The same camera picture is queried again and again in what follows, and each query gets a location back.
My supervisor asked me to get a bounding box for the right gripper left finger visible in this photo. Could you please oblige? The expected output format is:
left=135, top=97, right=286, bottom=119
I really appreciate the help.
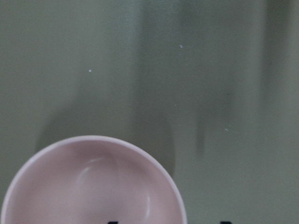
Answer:
left=107, top=221, right=119, bottom=224

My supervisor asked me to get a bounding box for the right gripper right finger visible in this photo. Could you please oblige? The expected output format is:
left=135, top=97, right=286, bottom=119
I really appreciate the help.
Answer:
left=220, top=220, right=232, bottom=224

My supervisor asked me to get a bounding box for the small pink bowl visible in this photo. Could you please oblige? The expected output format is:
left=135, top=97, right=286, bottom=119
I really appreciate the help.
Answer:
left=0, top=135, right=188, bottom=224

